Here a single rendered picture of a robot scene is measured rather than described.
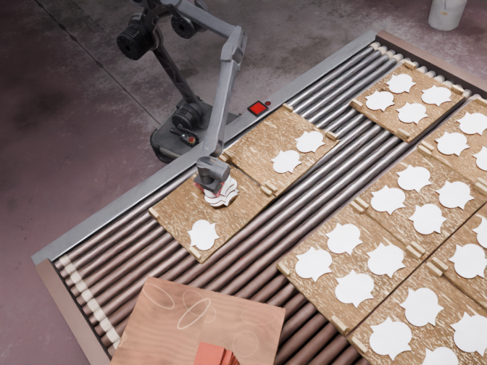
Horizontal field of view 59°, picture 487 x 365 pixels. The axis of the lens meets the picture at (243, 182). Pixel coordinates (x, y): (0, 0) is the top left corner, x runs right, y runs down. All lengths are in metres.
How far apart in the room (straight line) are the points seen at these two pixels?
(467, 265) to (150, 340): 1.12
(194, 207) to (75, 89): 2.56
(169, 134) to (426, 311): 2.10
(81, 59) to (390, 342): 3.73
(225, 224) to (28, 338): 1.59
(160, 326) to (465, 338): 0.99
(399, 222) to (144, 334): 1.02
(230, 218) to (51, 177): 2.04
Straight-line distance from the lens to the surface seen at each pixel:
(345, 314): 1.59
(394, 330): 1.59
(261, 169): 1.89
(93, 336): 1.69
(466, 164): 2.02
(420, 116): 2.14
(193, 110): 2.98
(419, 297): 1.65
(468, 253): 1.77
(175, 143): 3.03
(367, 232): 1.73
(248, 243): 1.72
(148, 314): 1.54
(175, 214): 1.82
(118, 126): 3.66
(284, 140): 2.00
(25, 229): 3.35
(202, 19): 1.86
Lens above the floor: 2.43
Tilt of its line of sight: 53 degrees down
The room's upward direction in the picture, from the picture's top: 10 degrees counter-clockwise
